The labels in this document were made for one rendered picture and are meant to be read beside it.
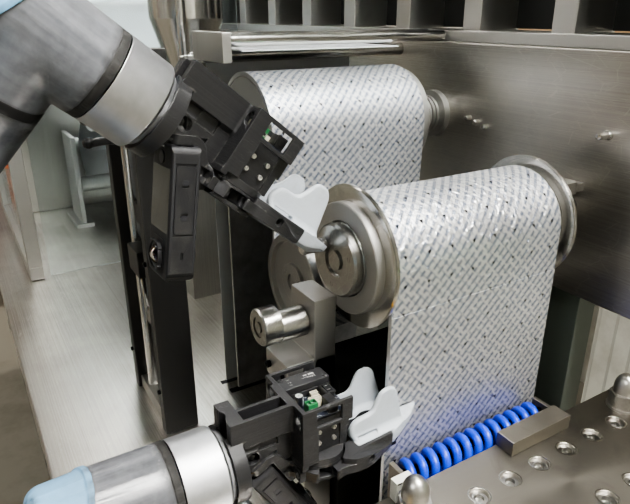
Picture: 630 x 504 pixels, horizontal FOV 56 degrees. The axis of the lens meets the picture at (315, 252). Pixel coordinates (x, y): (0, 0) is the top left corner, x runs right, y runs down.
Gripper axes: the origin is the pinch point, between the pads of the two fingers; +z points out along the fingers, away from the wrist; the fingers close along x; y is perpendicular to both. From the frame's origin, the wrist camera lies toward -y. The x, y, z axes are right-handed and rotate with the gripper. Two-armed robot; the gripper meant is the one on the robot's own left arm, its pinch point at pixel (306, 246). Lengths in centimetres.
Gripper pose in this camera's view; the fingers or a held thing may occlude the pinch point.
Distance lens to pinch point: 58.8
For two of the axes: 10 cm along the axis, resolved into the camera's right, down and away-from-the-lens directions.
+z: 6.6, 4.4, 6.1
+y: 5.4, -8.4, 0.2
